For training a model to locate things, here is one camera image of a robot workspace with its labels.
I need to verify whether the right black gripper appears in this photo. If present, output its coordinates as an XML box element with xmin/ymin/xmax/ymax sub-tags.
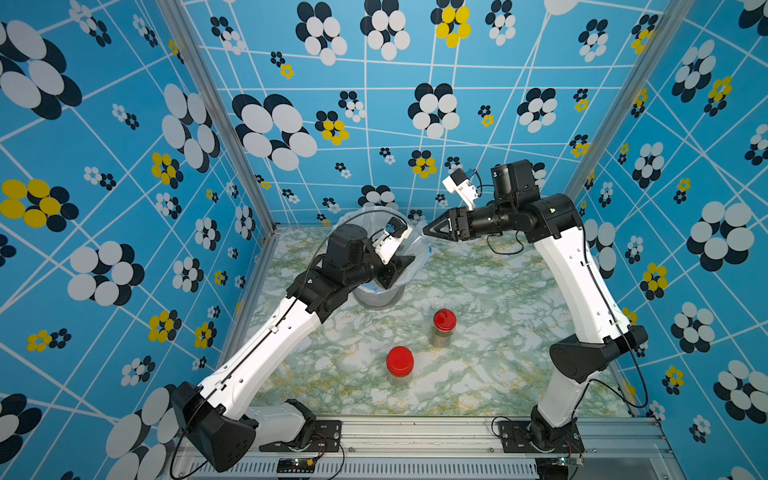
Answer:
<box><xmin>423</xmin><ymin>206</ymin><xmax>516</xmax><ymax>245</ymax></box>

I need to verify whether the clear plastic jar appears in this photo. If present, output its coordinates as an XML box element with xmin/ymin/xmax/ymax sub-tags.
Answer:
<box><xmin>376</xmin><ymin>255</ymin><xmax>415</xmax><ymax>289</ymax></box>

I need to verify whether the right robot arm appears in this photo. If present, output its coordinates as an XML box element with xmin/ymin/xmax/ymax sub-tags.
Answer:
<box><xmin>423</xmin><ymin>160</ymin><xmax>648</xmax><ymax>452</ymax></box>

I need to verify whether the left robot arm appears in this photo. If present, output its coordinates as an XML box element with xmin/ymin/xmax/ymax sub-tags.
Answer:
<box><xmin>171</xmin><ymin>216</ymin><xmax>415</xmax><ymax>472</ymax></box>

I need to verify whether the white bin liner bag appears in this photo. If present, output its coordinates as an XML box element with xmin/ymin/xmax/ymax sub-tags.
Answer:
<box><xmin>334</xmin><ymin>206</ymin><xmax>431</xmax><ymax>287</ymax></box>

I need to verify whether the far red-lid jar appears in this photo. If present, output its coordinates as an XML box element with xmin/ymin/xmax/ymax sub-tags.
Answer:
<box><xmin>429</xmin><ymin>309</ymin><xmax>457</xmax><ymax>348</ymax></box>

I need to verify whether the red-lid jar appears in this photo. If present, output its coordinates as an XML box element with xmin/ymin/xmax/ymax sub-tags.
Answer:
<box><xmin>429</xmin><ymin>309</ymin><xmax>457</xmax><ymax>348</ymax></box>
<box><xmin>386</xmin><ymin>346</ymin><xmax>415</xmax><ymax>385</ymax></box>

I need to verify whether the near red-lid jar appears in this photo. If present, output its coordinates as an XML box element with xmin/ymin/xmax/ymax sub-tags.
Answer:
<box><xmin>386</xmin><ymin>346</ymin><xmax>415</xmax><ymax>385</ymax></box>

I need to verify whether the left circuit board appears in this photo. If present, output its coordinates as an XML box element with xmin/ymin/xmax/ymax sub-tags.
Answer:
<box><xmin>276</xmin><ymin>458</ymin><xmax>316</xmax><ymax>476</ymax></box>

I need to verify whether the circuit board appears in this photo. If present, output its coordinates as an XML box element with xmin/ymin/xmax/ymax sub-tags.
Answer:
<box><xmin>536</xmin><ymin>457</ymin><xmax>584</xmax><ymax>480</ymax></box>
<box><xmin>276</xmin><ymin>458</ymin><xmax>316</xmax><ymax>476</ymax></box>

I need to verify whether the right circuit board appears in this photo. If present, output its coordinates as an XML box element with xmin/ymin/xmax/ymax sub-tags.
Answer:
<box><xmin>536</xmin><ymin>457</ymin><xmax>584</xmax><ymax>480</ymax></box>

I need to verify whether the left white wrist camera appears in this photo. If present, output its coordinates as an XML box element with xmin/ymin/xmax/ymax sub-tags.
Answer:
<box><xmin>372</xmin><ymin>216</ymin><xmax>413</xmax><ymax>265</ymax></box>

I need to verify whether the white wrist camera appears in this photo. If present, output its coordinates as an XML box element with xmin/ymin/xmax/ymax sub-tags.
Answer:
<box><xmin>372</xmin><ymin>216</ymin><xmax>413</xmax><ymax>265</ymax></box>
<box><xmin>442</xmin><ymin>168</ymin><xmax>480</xmax><ymax>211</ymax></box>

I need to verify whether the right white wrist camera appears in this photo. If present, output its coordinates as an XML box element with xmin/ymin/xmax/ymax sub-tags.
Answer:
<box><xmin>442</xmin><ymin>168</ymin><xmax>480</xmax><ymax>211</ymax></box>

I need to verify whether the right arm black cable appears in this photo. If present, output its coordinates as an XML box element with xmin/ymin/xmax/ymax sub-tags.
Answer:
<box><xmin>470</xmin><ymin>170</ymin><xmax>650</xmax><ymax>410</ymax></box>

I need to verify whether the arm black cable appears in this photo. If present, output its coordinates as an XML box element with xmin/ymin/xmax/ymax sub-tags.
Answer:
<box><xmin>169</xmin><ymin>207</ymin><xmax>409</xmax><ymax>480</ymax></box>
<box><xmin>470</xmin><ymin>170</ymin><xmax>650</xmax><ymax>410</ymax></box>

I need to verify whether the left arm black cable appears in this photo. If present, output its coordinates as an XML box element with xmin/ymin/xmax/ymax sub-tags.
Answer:
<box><xmin>169</xmin><ymin>207</ymin><xmax>409</xmax><ymax>480</ymax></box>

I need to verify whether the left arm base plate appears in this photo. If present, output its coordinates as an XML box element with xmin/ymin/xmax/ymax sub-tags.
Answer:
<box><xmin>258</xmin><ymin>419</ymin><xmax>343</xmax><ymax>453</ymax></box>

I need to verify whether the aluminium front rail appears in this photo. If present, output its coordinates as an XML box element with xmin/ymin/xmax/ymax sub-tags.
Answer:
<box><xmin>172</xmin><ymin>416</ymin><xmax>685</xmax><ymax>479</ymax></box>

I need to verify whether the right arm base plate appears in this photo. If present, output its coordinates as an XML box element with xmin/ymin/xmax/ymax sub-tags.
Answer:
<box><xmin>491</xmin><ymin>419</ymin><xmax>584</xmax><ymax>456</ymax></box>

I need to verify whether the right aluminium corner post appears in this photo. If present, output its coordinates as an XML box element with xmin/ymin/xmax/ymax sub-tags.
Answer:
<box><xmin>564</xmin><ymin>0</ymin><xmax>695</xmax><ymax>205</ymax></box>

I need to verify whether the aluminium corner post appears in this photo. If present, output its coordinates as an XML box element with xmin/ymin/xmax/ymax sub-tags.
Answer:
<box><xmin>564</xmin><ymin>0</ymin><xmax>695</xmax><ymax>205</ymax></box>
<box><xmin>157</xmin><ymin>0</ymin><xmax>276</xmax><ymax>239</ymax></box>

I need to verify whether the left aluminium corner post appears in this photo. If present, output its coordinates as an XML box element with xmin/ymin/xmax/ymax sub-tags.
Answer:
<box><xmin>157</xmin><ymin>0</ymin><xmax>276</xmax><ymax>239</ymax></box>

